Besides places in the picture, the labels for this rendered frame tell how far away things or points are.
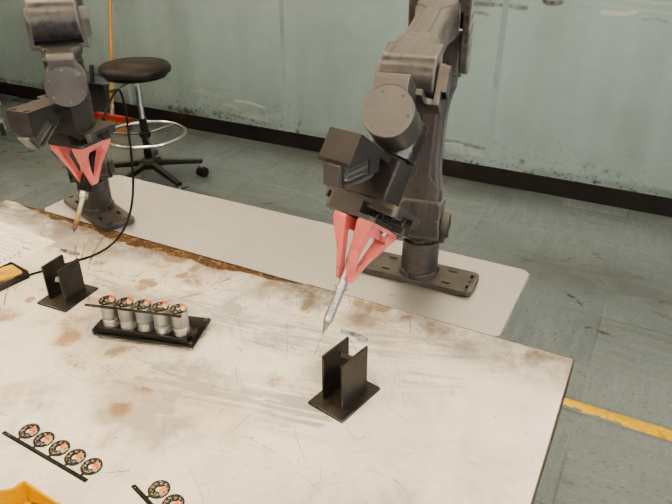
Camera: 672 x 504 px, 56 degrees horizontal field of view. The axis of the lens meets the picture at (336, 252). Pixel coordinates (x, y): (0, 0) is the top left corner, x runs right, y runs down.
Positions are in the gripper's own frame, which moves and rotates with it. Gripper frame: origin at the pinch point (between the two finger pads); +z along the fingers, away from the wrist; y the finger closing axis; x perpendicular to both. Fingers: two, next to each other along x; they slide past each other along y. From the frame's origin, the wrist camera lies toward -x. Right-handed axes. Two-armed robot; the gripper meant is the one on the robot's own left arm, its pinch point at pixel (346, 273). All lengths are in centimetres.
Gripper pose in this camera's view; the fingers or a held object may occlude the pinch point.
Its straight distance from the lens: 75.5
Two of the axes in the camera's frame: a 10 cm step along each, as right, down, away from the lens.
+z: -3.7, 9.3, -0.1
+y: 7.7, 3.0, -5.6
